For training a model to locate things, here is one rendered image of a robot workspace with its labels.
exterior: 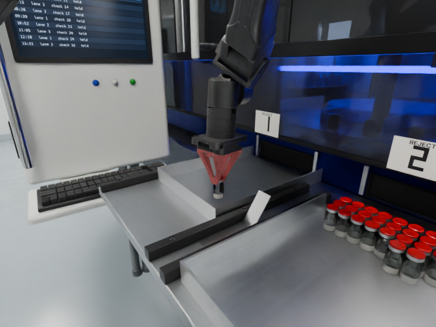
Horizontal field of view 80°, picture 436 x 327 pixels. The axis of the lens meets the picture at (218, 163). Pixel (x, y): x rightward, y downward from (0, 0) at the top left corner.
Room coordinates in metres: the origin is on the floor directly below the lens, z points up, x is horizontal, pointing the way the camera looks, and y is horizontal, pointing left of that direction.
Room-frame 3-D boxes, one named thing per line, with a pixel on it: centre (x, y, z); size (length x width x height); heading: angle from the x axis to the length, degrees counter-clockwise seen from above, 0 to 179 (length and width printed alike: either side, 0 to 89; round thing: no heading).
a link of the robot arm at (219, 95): (0.50, -0.01, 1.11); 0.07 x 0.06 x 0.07; 156
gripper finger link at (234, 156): (0.49, 0.00, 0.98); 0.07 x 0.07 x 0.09; 52
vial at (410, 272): (0.28, -0.27, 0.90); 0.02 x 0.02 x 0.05
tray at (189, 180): (0.62, -0.06, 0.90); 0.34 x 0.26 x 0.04; 126
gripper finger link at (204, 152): (0.49, 0.00, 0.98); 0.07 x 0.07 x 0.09; 52
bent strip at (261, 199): (0.39, -0.03, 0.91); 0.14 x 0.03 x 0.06; 127
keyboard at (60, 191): (0.75, 0.34, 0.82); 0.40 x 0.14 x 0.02; 124
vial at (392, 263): (0.30, -0.25, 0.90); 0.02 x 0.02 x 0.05
